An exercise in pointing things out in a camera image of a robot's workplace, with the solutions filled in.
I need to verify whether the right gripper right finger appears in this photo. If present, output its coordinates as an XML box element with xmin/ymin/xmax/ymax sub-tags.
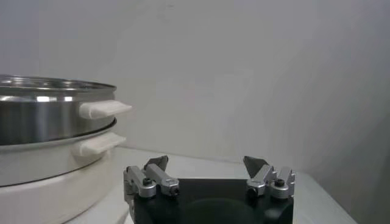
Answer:
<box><xmin>243</xmin><ymin>155</ymin><xmax>296</xmax><ymax>200</ymax></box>

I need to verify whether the stainless steel steamer basket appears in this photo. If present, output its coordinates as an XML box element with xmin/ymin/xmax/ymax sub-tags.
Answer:
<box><xmin>0</xmin><ymin>74</ymin><xmax>132</xmax><ymax>146</ymax></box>

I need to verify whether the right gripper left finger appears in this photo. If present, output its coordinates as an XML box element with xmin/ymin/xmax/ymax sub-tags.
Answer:
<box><xmin>123</xmin><ymin>155</ymin><xmax>180</xmax><ymax>201</ymax></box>

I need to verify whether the white electric pot base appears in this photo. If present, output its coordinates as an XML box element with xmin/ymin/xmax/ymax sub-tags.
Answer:
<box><xmin>0</xmin><ymin>120</ymin><xmax>127</xmax><ymax>224</ymax></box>

